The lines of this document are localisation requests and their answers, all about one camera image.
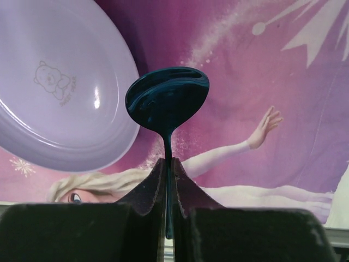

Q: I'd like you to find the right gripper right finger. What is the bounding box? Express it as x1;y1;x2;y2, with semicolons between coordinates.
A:
173;158;336;262

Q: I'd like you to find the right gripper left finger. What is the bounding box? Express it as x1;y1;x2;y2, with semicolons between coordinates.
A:
1;159;166;261

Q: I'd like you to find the purple printed cloth placemat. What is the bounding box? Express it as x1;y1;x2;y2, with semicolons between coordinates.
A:
1;1;348;229

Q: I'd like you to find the blue spoon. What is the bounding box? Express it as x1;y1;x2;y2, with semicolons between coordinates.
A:
125;67;210;239

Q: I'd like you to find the lilac plastic plate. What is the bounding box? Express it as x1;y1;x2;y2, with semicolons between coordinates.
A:
1;1;139;172

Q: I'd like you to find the aluminium mounting rail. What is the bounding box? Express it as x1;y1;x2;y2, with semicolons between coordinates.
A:
164;228;348;261

